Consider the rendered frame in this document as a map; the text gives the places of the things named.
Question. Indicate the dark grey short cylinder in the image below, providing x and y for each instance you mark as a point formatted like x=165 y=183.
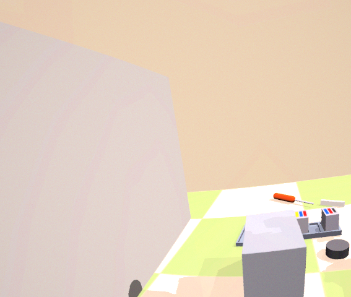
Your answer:
x=337 y=249

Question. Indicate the orange-handled screwdriver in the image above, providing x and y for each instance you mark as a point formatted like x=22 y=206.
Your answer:
x=288 y=198

